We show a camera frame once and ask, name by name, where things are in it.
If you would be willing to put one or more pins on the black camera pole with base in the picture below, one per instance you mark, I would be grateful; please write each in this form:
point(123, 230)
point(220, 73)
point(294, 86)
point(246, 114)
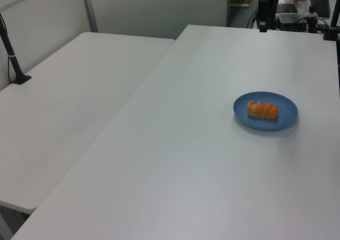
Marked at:
point(12, 59)

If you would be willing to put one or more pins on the blue round plate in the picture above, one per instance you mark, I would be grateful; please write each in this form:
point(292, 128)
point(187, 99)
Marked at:
point(287, 120)

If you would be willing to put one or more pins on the black keyboard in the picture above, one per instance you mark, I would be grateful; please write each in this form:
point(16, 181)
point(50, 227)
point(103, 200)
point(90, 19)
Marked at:
point(321, 4)

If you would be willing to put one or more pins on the orange twisted bread roll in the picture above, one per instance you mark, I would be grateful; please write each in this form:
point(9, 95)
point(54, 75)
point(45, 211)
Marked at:
point(261, 110)

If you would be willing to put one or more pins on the white side table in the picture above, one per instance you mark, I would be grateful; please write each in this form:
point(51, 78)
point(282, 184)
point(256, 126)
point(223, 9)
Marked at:
point(66, 104)

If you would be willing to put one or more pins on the grey partition post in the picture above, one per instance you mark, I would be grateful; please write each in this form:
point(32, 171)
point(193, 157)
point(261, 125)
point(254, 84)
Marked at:
point(90, 9)

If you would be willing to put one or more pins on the black electronics box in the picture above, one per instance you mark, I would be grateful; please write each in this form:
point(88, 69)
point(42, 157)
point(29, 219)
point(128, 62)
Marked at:
point(292, 21)

